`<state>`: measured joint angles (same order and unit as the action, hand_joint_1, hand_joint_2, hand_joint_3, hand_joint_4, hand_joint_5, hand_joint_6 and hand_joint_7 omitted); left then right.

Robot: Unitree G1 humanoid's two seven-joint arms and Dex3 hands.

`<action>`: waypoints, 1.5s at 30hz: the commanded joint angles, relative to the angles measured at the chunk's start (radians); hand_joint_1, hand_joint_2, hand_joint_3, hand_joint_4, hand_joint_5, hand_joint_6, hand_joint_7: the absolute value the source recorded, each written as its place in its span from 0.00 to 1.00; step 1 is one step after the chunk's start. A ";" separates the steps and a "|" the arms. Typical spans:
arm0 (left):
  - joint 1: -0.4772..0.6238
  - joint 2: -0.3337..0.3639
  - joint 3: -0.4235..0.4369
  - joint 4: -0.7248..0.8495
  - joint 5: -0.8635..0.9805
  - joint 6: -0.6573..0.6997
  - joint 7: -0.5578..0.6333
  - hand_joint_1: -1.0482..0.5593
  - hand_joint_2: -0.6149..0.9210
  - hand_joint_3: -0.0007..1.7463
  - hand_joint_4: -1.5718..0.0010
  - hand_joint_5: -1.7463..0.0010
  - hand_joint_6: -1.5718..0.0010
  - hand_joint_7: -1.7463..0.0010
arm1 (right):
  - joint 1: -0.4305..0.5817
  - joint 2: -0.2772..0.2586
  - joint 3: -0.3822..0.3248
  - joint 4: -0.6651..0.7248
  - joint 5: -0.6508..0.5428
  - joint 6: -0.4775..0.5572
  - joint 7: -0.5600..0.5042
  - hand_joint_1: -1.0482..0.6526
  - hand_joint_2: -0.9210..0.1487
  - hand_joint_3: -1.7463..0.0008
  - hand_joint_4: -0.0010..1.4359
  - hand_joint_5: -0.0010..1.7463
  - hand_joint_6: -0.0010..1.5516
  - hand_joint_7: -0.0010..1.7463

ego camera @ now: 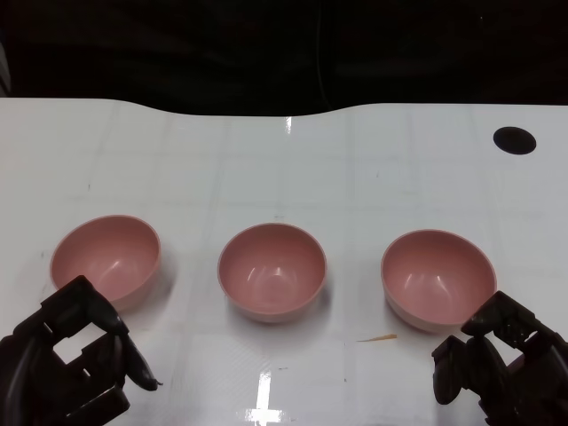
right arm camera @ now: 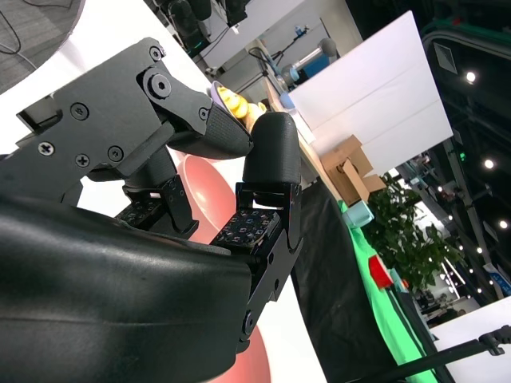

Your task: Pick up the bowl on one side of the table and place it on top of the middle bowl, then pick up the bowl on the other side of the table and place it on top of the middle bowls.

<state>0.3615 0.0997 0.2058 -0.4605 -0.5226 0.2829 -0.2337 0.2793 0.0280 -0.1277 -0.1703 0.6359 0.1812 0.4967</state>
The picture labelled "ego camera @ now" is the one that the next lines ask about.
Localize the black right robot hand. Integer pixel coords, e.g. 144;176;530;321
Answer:
430;290;568;426

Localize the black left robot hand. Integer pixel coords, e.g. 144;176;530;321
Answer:
0;274;163;426

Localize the pink plastic bowl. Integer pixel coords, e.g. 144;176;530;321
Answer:
49;214;162;312
380;228;497;335
217;222;328;324

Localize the black cloth backdrop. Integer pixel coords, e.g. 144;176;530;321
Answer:
0;0;568;117

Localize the black round cable grommet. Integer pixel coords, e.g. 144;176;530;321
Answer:
493;126;537;156

